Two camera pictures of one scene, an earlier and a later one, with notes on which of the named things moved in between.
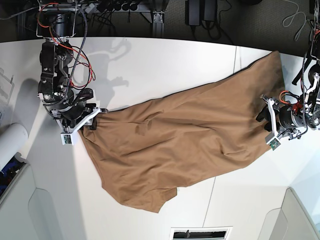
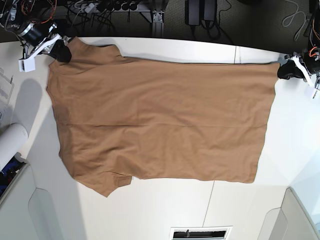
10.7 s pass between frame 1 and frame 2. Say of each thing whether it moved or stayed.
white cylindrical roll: stayed
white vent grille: stayed
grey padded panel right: stayed
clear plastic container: stayed
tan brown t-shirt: moved
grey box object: stayed
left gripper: moved
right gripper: moved
